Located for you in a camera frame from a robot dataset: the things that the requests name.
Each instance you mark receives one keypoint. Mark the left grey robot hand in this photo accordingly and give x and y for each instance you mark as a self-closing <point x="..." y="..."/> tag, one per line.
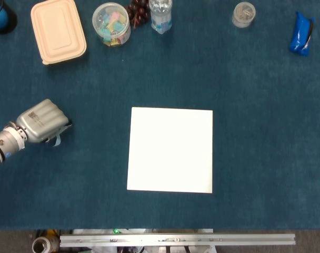
<point x="41" y="120"/>

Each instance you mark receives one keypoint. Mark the small light blue paper strip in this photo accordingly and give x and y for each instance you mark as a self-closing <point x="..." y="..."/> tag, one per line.
<point x="57" y="141"/>

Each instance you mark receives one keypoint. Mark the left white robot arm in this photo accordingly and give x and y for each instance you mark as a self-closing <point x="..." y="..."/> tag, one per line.
<point x="6" y="146"/>

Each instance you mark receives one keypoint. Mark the beige lidded lunch box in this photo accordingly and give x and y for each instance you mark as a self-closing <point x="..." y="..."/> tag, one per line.
<point x="58" y="30"/>

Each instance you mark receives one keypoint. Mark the black mesh pen holder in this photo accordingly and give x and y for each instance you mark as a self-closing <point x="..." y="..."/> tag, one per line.
<point x="10" y="21"/>

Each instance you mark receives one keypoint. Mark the clear jar of colourful clips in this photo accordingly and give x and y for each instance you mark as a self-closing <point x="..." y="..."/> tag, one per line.
<point x="111" y="24"/>

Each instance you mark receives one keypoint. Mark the brown tape roll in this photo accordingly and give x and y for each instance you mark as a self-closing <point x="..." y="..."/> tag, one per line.
<point x="41" y="245"/>

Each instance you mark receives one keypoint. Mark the teal table cloth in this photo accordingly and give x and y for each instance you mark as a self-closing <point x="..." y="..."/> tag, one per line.
<point x="160" y="79"/>

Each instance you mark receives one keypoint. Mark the white square board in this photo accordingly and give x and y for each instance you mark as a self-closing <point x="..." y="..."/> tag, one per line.
<point x="170" y="150"/>

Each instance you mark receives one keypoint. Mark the dark red grape bunch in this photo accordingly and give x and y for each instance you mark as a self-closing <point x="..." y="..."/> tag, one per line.
<point x="138" y="12"/>

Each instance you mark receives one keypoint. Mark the clear plastic water bottle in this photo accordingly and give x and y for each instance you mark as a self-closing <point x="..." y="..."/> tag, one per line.
<point x="161" y="15"/>

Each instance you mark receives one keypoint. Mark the small jar of silver clips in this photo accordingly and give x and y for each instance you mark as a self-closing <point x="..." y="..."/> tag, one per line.
<point x="243" y="13"/>

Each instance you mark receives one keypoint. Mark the blue snack packet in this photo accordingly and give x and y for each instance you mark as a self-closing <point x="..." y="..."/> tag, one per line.
<point x="300" y="34"/>

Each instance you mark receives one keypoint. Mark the aluminium profile rail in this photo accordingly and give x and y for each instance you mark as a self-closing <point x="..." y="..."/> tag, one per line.
<point x="175" y="240"/>

